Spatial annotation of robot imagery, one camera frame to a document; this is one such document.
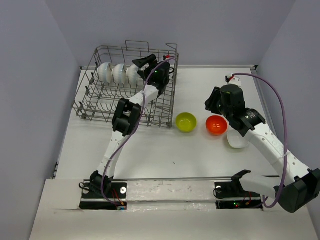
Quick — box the orange bowl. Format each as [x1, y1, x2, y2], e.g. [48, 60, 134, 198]
[205, 115, 228, 136]

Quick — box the grey wire dish rack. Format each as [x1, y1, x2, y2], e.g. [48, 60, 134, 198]
[72, 40, 179, 128]

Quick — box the white square bowl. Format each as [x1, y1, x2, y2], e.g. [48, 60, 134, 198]
[226, 129, 249, 149]

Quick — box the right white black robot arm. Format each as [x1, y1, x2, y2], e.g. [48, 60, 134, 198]
[205, 84, 320, 213]

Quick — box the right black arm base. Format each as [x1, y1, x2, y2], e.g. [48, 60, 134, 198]
[212, 170, 263, 210]

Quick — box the lime green bowl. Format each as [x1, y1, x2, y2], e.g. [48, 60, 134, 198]
[175, 112, 197, 133]

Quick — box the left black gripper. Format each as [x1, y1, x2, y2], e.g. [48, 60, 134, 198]
[132, 55, 158, 83]

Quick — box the white round bowl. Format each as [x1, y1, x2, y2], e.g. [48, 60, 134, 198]
[97, 62, 113, 84]
[126, 64, 140, 85]
[112, 63, 127, 85]

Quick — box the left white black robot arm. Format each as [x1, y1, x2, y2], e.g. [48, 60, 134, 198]
[89, 54, 175, 198]

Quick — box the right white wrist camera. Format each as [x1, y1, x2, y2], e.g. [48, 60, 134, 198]
[225, 74, 242, 88]

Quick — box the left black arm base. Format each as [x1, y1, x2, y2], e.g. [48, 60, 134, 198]
[78, 171, 128, 211]

